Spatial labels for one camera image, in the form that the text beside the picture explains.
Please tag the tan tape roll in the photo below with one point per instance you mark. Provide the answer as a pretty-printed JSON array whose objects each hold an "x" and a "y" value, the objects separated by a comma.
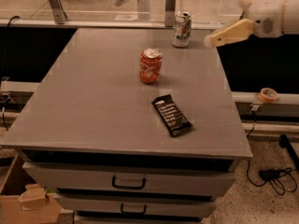
[{"x": 268, "y": 95}]

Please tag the top grey drawer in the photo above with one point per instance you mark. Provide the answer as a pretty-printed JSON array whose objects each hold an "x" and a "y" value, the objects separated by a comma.
[{"x": 110, "y": 178}]

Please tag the red coke can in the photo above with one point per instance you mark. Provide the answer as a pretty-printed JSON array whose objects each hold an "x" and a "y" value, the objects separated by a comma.
[{"x": 150, "y": 64}]

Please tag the black snack bar wrapper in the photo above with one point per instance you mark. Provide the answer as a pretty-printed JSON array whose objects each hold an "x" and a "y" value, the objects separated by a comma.
[{"x": 172, "y": 117}]

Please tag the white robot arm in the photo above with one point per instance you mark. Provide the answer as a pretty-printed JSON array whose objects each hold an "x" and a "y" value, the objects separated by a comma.
[{"x": 290, "y": 20}]

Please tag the middle metal bracket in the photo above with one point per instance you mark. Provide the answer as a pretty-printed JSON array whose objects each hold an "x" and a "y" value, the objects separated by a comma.
[{"x": 170, "y": 7}]

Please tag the white green soda can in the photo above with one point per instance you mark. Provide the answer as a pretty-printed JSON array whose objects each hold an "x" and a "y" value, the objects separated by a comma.
[{"x": 182, "y": 29}]

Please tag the grey drawer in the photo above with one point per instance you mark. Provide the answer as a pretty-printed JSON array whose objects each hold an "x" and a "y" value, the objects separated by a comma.
[
  {"x": 134, "y": 206},
  {"x": 110, "y": 178}
]

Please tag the black pole at right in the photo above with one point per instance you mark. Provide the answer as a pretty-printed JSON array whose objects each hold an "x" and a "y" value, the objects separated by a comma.
[{"x": 285, "y": 143}]

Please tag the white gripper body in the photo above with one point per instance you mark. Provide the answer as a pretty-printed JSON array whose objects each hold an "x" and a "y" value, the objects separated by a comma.
[{"x": 267, "y": 13}]

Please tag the grey drawer cabinet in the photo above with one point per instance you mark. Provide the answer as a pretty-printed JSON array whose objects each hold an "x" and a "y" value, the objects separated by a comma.
[{"x": 93, "y": 109}]

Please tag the cardboard box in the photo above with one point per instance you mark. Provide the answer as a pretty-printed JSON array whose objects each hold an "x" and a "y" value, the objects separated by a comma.
[{"x": 23, "y": 201}]

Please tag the left metal bracket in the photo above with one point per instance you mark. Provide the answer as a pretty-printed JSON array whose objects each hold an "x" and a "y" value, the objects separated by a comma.
[{"x": 57, "y": 11}]

